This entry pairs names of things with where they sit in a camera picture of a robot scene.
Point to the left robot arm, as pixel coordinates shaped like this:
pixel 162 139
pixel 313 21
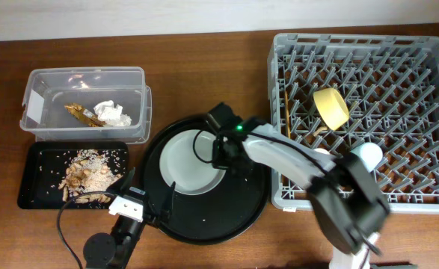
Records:
pixel 99 249

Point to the yellow bowl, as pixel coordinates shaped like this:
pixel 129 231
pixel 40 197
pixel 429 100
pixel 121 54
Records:
pixel 332 107

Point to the grey plate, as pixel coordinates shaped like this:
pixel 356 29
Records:
pixel 178 163

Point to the grey dishwasher rack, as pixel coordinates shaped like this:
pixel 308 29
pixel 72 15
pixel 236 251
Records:
pixel 391 87

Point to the black rectangular tray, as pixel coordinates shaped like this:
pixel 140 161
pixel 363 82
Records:
pixel 46 165

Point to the pink cup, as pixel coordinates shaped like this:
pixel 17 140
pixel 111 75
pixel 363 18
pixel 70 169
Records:
pixel 322 151

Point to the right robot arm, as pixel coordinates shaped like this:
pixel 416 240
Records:
pixel 348 204

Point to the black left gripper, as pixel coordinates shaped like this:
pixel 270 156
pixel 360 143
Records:
pixel 166 211

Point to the white napkin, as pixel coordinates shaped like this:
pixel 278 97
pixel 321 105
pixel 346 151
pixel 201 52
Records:
pixel 112 115

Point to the food scraps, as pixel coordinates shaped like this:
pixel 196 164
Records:
pixel 90 171

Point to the round black tray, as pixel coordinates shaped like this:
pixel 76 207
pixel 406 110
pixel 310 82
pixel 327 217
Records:
pixel 213 217

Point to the clear plastic bin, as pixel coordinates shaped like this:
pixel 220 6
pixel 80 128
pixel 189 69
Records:
pixel 48 91

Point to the food scrap in rack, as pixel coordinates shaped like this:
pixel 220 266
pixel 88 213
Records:
pixel 319 130

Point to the blue cup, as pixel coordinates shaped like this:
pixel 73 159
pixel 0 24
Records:
pixel 370 154

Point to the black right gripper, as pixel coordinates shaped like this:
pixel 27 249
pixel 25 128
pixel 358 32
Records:
pixel 219 162

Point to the wooden chopstick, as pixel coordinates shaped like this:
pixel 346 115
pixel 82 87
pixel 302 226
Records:
pixel 287 113

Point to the brown snack wrapper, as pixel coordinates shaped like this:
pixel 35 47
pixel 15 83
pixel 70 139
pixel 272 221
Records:
pixel 84 115

